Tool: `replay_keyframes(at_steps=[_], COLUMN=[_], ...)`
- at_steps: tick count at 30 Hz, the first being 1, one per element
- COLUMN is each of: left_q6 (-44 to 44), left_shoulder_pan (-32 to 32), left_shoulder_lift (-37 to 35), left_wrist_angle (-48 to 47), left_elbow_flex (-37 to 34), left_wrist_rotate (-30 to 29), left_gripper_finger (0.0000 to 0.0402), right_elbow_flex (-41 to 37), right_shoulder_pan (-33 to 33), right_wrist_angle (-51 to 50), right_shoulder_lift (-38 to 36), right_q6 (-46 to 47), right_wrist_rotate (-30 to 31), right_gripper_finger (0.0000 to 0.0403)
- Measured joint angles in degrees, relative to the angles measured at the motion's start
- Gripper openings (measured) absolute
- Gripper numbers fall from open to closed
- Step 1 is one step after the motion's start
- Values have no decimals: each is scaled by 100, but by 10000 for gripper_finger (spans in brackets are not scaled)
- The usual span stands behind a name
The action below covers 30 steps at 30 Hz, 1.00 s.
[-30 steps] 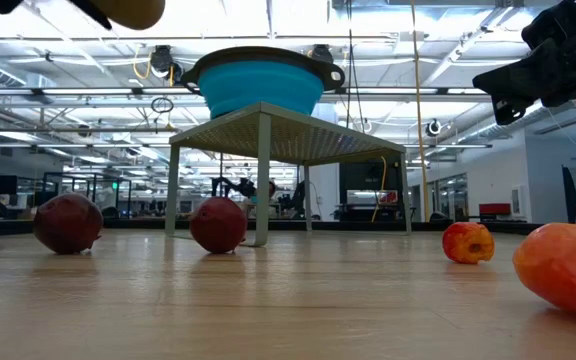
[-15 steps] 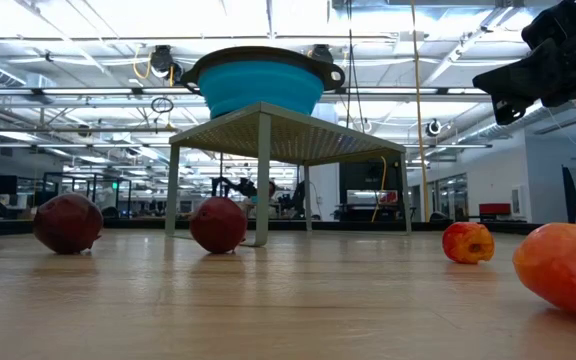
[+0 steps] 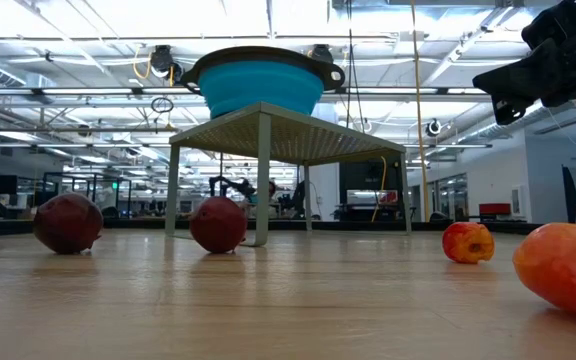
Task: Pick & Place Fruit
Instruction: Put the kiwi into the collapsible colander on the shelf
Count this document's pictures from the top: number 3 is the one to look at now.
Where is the blue collapsible colander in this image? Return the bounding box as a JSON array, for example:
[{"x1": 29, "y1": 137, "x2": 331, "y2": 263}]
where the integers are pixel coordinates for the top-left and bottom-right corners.
[{"x1": 180, "y1": 45, "x2": 347, "y2": 120}]

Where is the dark red pomegranate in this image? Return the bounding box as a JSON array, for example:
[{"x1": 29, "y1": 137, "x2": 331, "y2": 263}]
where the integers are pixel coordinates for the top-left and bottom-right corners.
[
  {"x1": 189, "y1": 195, "x2": 249, "y2": 255},
  {"x1": 32, "y1": 192, "x2": 105, "y2": 256}
]

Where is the black upright panel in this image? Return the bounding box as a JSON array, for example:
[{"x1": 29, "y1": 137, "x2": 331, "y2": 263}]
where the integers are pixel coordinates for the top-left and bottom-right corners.
[{"x1": 561, "y1": 164, "x2": 576, "y2": 225}]

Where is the red storage box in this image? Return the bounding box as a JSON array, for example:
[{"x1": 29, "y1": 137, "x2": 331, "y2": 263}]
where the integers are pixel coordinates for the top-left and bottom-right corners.
[{"x1": 478, "y1": 202, "x2": 513, "y2": 218}]

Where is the small red pepper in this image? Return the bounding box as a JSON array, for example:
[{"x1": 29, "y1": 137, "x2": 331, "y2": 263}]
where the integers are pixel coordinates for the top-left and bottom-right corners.
[{"x1": 441, "y1": 221, "x2": 496, "y2": 265}]

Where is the black cabinet with screen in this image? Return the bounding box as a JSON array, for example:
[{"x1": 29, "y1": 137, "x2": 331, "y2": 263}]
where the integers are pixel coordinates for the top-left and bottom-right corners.
[{"x1": 338, "y1": 159, "x2": 410, "y2": 223}]

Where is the small orange pepper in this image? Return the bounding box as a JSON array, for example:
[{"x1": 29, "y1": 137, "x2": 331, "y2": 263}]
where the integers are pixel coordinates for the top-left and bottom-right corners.
[{"x1": 512, "y1": 222, "x2": 576, "y2": 321}]

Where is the pale green perforated shelf riser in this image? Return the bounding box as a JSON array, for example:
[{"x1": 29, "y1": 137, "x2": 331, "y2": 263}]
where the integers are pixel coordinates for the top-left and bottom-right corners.
[{"x1": 164, "y1": 101, "x2": 413, "y2": 248}]

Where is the yellow hanging cable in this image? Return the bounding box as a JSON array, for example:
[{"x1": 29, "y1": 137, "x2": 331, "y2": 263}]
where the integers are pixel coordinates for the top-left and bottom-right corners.
[{"x1": 410, "y1": 0, "x2": 432, "y2": 223}]

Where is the short yellow cable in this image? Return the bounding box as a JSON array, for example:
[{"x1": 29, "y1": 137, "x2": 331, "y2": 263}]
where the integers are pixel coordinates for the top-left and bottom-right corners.
[{"x1": 370, "y1": 155, "x2": 388, "y2": 224}]

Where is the black hanging cable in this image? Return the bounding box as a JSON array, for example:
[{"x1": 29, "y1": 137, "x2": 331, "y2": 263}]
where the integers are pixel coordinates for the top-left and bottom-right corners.
[{"x1": 345, "y1": 0, "x2": 367, "y2": 132}]

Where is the black metal table frame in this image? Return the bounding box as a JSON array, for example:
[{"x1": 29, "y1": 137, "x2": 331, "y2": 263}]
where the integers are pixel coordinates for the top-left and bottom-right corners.
[{"x1": 0, "y1": 217, "x2": 544, "y2": 237}]

